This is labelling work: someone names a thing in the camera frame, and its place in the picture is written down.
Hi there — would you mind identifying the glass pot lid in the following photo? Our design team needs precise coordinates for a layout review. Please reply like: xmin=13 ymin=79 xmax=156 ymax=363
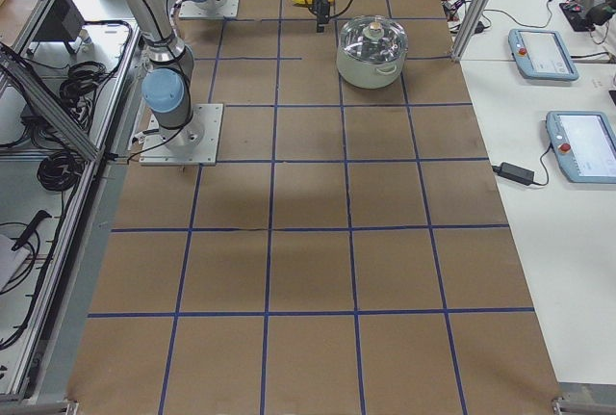
xmin=340 ymin=15 xmax=408 ymax=64

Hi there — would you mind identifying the white cooking pot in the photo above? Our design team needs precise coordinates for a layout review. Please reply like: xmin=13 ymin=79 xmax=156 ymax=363
xmin=336 ymin=48 xmax=407 ymax=90

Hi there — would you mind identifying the far teach pendant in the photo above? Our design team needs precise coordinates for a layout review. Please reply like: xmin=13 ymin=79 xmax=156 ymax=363
xmin=508 ymin=29 xmax=578 ymax=82

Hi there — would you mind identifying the teach pendant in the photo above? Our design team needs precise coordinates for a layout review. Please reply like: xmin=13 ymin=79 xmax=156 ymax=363
xmin=508 ymin=29 xmax=578 ymax=82
xmin=546 ymin=111 xmax=615 ymax=184

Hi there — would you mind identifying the black power adapter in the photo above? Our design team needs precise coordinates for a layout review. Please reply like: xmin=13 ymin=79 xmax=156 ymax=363
xmin=493 ymin=162 xmax=535 ymax=186

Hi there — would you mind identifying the brown paper mat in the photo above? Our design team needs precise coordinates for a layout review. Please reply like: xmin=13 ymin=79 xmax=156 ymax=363
xmin=67 ymin=0 xmax=559 ymax=414

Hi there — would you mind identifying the near teach pendant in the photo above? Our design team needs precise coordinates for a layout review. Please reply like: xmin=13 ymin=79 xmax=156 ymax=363
xmin=546 ymin=111 xmax=615 ymax=184

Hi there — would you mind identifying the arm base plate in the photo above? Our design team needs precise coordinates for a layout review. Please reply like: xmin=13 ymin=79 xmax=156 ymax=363
xmin=138 ymin=103 xmax=224 ymax=166
xmin=179 ymin=0 xmax=240 ymax=20

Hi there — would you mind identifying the aluminium frame post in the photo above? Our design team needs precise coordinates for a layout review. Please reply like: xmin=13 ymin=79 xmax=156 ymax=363
xmin=450 ymin=0 xmax=489 ymax=62

